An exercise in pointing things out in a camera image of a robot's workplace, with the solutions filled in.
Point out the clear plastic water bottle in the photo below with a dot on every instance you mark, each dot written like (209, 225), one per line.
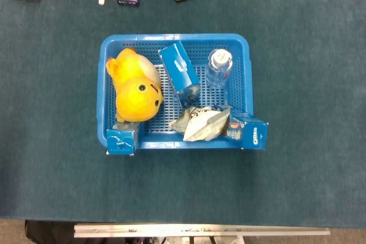
(218, 59)

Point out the blue Oreo box with barcode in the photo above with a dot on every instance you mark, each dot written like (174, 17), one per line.
(120, 141)

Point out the long blue Oreo box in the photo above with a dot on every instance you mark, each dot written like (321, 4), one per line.
(251, 134)

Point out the black robot base cover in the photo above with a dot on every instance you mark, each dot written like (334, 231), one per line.
(48, 232)

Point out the blue plastic perforated basket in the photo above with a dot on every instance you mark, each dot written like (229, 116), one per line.
(200, 37)

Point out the blue Oreo box pink stripe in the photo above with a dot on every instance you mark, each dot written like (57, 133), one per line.
(178, 67)

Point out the yellow plush duck toy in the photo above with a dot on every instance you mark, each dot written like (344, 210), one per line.
(134, 92)

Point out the crumpled white snack bag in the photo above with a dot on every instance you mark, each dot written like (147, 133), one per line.
(200, 131)

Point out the aluminium profile rail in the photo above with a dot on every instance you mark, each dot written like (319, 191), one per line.
(200, 230)

